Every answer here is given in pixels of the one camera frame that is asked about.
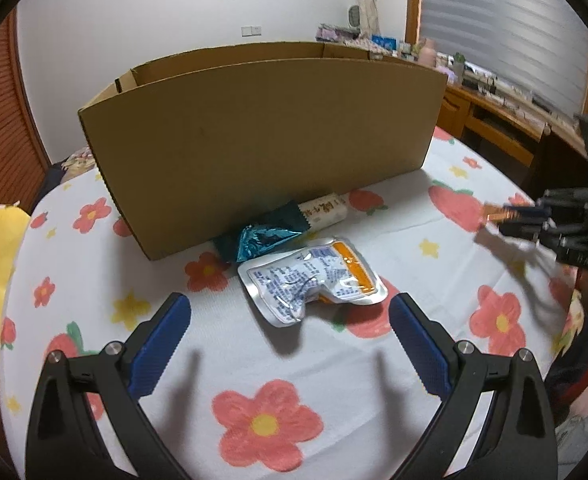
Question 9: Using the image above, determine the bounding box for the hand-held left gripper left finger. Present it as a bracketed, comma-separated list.
[24, 292, 193, 480]

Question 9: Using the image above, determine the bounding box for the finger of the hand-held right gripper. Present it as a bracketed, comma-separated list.
[499, 222, 588, 264]
[505, 187, 588, 224]

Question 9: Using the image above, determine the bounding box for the dark blue bed sheet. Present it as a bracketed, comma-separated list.
[28, 164, 70, 212]

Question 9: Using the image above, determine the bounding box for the beige roll snack packet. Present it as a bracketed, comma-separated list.
[298, 191, 350, 231]

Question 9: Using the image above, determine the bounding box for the beige floral blanket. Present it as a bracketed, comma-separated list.
[61, 146, 97, 176]

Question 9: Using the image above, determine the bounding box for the white orange pouch packet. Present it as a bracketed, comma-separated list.
[237, 237, 389, 329]

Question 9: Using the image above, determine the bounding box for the grey window blind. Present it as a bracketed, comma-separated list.
[419, 0, 588, 117]

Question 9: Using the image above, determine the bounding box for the wooden window frame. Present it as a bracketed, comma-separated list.
[406, 0, 588, 122]

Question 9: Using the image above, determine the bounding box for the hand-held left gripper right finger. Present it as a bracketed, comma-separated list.
[388, 292, 558, 480]

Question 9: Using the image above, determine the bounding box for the white flower print sheet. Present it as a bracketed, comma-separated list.
[0, 125, 588, 480]

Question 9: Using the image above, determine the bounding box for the wooden louvered wardrobe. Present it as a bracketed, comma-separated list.
[0, 10, 52, 226]

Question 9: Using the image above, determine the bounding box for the stack of patterned cloth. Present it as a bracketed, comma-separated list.
[316, 22, 360, 44]

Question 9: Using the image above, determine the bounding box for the teal foil snack packet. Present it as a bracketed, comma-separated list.
[213, 200, 305, 264]

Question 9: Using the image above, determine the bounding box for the wooden desk with clutter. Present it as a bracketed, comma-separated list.
[436, 82, 588, 182]

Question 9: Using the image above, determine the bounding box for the cardboard box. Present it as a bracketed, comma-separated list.
[78, 41, 449, 262]

